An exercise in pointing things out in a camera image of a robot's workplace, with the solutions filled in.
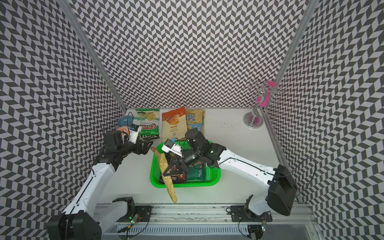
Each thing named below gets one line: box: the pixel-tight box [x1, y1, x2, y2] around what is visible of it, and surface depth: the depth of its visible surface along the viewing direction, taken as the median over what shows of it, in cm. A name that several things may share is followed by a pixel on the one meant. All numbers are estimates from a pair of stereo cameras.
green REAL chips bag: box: [186, 164, 207, 181], surface depth 84 cm
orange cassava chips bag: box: [161, 106, 188, 143], surface depth 107 cm
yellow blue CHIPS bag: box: [185, 109, 205, 135], surface depth 110 cm
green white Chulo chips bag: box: [134, 108, 160, 139], surface depth 110 cm
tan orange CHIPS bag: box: [150, 146, 177, 204], surface depth 59 cm
